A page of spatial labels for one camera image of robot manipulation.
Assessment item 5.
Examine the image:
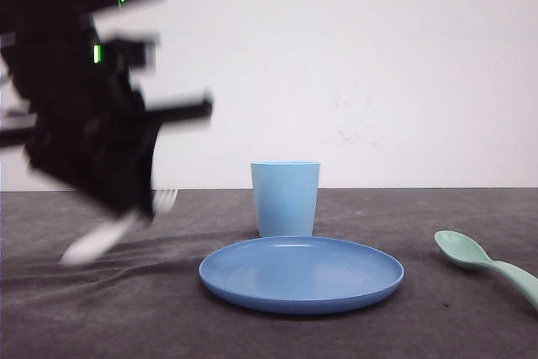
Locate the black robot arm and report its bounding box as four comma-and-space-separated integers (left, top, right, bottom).
1, 0, 213, 219

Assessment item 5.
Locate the mint green plastic spoon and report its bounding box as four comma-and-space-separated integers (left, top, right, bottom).
434, 230, 537, 309

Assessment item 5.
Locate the light blue plastic cup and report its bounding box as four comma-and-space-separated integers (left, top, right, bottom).
251, 161, 320, 237

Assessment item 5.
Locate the blue plastic plate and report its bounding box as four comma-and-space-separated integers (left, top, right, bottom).
198, 236, 404, 315

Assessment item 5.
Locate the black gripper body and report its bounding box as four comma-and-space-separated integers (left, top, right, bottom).
1, 34, 213, 219

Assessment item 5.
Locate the white plastic fork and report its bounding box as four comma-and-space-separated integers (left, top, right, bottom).
59, 209, 152, 267

